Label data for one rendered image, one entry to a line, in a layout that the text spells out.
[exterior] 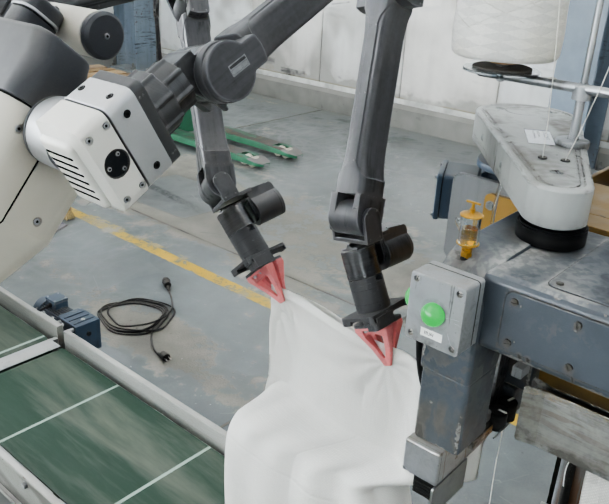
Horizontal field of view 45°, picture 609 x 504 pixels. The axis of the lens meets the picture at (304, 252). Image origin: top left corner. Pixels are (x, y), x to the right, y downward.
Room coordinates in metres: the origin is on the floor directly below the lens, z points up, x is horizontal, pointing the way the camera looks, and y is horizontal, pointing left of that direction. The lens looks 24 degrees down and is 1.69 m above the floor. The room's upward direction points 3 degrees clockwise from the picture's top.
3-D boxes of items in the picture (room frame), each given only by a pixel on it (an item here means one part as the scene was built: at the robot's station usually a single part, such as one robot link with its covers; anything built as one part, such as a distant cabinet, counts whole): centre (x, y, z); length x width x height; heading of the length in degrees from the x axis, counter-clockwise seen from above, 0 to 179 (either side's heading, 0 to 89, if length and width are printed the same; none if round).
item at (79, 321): (2.33, 0.87, 0.35); 0.30 x 0.15 x 0.15; 50
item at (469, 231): (0.84, -0.20, 1.37); 0.03 x 0.02 x 0.03; 50
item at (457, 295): (0.79, -0.17, 1.28); 0.08 x 0.05 x 0.09; 50
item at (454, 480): (0.84, -0.20, 0.98); 0.09 x 0.05 x 0.05; 140
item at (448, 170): (1.31, -0.28, 1.25); 0.10 x 0.08 x 0.12; 165
